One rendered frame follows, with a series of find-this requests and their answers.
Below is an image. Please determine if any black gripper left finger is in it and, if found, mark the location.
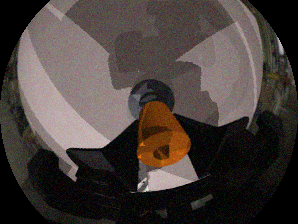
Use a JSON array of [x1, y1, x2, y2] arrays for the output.
[[67, 120, 140, 192]]

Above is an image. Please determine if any orange knob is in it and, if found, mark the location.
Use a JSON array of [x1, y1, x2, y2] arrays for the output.
[[137, 101, 192, 168]]

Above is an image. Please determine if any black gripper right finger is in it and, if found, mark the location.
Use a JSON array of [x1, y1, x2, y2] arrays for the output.
[[173, 113, 250, 180]]

